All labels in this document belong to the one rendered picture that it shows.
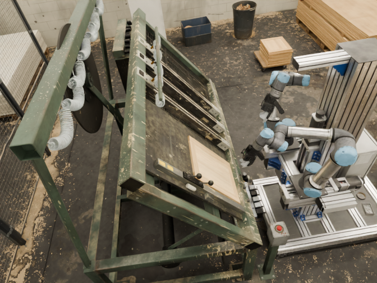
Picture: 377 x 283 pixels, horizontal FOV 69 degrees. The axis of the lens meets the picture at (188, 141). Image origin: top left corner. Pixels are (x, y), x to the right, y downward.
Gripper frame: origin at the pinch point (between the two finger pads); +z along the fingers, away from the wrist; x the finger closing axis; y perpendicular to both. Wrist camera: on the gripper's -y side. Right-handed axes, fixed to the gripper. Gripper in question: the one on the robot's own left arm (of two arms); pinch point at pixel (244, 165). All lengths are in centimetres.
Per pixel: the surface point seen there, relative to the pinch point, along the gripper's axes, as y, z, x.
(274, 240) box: -36, 34, 37
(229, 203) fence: -1.3, 31.0, 11.8
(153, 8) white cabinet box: 44, 57, -414
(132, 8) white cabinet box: 79, 68, -413
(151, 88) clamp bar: 71, -6, -57
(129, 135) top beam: 86, -14, 7
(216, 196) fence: 12.9, 24.9, 11.9
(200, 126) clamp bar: 18, 19, -58
